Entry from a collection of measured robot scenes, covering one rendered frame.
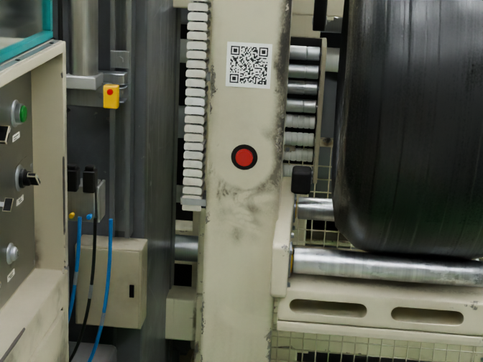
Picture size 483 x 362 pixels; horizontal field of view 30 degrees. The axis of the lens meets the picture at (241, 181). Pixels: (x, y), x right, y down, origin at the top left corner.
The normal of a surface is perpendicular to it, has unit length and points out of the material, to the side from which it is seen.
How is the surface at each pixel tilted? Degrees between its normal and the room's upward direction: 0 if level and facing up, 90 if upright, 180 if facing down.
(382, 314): 90
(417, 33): 62
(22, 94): 90
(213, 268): 90
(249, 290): 90
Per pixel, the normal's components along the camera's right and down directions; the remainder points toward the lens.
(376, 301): -0.08, 0.29
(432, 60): -0.07, -0.03
